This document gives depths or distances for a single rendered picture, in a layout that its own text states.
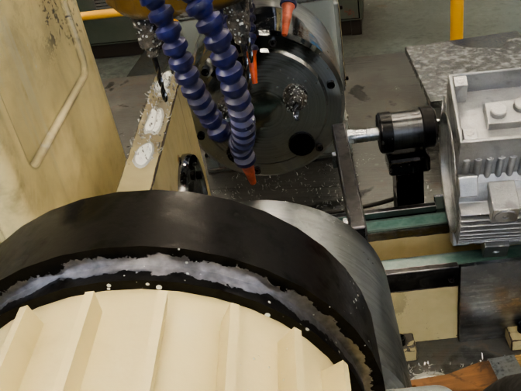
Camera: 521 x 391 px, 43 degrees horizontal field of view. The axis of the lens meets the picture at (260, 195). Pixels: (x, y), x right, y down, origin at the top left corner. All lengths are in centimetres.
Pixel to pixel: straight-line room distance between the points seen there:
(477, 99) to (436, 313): 29
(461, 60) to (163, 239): 122
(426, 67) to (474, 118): 60
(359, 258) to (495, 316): 38
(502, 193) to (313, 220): 29
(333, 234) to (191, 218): 35
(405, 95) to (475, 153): 79
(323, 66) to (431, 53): 50
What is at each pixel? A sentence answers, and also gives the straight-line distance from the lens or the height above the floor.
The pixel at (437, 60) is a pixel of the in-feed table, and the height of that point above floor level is 92.
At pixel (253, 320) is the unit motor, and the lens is 23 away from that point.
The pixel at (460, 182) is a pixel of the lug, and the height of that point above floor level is 105.
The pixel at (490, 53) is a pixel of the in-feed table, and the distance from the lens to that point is 144.
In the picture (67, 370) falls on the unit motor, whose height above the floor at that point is 136.
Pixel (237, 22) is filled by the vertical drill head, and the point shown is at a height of 127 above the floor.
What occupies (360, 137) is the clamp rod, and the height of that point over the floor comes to 102.
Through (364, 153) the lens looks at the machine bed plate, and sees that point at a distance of 134.
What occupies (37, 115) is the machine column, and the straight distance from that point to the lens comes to 77.
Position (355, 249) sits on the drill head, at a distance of 59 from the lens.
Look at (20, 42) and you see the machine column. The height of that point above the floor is 128.
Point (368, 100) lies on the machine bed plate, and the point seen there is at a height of 80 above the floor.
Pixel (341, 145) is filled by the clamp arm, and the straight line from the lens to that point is 92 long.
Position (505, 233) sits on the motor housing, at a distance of 85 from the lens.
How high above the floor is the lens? 150
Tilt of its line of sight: 34 degrees down
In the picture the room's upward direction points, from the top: 11 degrees counter-clockwise
